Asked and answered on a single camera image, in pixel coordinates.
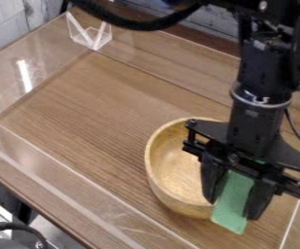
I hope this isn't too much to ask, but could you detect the black cable lower left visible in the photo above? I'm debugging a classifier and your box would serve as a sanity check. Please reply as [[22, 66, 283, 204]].
[[0, 222, 49, 249]]

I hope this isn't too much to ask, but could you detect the clear acrylic corner bracket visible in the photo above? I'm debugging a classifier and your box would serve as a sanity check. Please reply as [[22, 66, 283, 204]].
[[66, 12, 113, 51]]

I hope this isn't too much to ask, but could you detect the brown wooden bowl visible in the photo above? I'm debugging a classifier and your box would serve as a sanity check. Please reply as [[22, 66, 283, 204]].
[[144, 117, 215, 220]]

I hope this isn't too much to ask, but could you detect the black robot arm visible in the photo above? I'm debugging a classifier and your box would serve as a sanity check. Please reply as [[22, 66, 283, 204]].
[[72, 0, 300, 220]]

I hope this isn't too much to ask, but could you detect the black metal table frame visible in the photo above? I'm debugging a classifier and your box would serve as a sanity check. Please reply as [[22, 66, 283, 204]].
[[0, 174, 78, 249]]

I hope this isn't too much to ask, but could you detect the green rectangular block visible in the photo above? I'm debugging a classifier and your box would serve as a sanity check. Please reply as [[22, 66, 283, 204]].
[[212, 171, 255, 234]]

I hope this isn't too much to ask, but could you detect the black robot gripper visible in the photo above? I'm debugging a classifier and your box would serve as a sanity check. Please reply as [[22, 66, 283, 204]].
[[183, 98, 300, 220]]

